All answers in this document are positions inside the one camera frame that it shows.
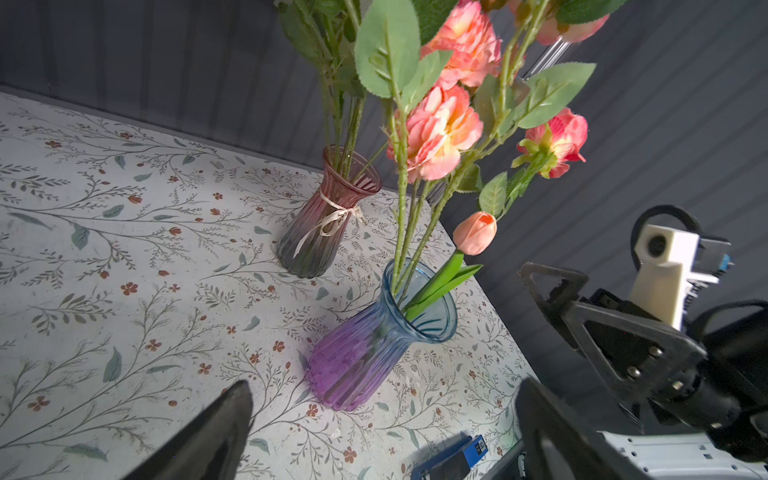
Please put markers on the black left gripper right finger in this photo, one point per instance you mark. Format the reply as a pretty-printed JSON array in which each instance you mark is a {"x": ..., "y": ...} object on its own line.
[{"x": 560, "y": 445}]

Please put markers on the blue purple glass vase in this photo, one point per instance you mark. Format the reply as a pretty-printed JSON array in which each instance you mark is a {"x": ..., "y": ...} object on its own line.
[{"x": 348, "y": 365}]

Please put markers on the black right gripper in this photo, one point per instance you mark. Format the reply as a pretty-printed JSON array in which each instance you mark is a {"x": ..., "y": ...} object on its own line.
[{"x": 638, "y": 358}]

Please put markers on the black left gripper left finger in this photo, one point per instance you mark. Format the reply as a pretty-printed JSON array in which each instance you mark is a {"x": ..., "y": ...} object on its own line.
[{"x": 210, "y": 446}]

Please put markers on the red pink rose stem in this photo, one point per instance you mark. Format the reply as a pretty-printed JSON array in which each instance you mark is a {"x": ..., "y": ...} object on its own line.
[{"x": 529, "y": 131}]

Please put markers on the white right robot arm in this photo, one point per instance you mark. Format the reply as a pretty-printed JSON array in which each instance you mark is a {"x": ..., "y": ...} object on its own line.
[{"x": 733, "y": 332}]

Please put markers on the floral table cloth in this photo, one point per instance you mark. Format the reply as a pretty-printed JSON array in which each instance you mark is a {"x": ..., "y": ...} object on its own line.
[{"x": 139, "y": 279}]

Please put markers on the coral pink rose stem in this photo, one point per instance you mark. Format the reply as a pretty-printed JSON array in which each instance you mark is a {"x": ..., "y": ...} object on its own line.
[{"x": 324, "y": 33}]

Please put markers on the peach orange rose spray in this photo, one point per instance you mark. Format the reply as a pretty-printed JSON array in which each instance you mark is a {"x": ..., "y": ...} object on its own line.
[{"x": 422, "y": 59}]

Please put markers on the pink tulip stem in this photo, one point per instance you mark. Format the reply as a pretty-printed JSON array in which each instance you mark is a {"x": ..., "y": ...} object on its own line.
[{"x": 471, "y": 238}]

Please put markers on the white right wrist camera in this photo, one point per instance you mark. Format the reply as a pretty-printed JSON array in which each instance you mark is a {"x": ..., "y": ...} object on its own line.
[{"x": 674, "y": 265}]

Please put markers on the blue black stapler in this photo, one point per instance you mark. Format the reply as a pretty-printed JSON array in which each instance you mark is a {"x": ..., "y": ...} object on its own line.
[{"x": 453, "y": 463}]

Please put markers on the red glass vase with ribbon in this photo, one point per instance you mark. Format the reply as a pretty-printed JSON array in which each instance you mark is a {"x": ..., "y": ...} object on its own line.
[{"x": 309, "y": 246}]

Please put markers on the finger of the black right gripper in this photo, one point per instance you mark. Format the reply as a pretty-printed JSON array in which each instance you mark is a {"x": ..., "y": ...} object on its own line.
[{"x": 554, "y": 304}]

